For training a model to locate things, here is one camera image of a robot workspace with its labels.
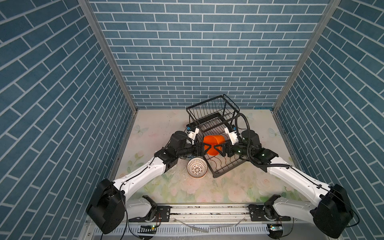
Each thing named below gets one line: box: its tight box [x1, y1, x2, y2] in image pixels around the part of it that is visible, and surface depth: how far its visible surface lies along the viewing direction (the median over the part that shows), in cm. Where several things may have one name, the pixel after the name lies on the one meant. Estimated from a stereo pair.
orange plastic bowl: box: [203, 135, 226, 156], surface depth 76 cm
